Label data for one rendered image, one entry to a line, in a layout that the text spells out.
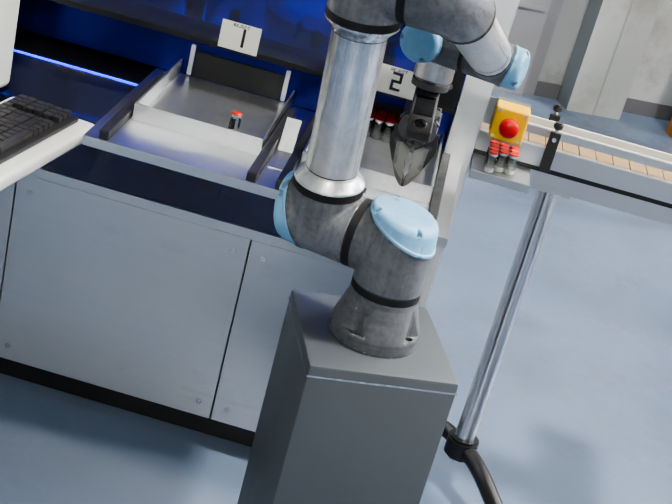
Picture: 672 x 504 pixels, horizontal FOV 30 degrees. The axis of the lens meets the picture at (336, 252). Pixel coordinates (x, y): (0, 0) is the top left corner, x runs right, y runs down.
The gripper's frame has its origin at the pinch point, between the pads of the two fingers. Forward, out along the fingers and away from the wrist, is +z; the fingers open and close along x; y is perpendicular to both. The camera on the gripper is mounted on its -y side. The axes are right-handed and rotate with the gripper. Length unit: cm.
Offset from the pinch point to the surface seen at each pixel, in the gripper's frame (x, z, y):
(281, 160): 23.8, 3.2, 1.4
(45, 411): 68, 91, 26
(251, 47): 38.1, -9.9, 26.7
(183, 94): 49, 3, 22
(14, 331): 80, 73, 29
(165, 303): 45, 55, 28
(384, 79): 9.5, -10.9, 26.7
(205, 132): 39.4, 1.7, 1.1
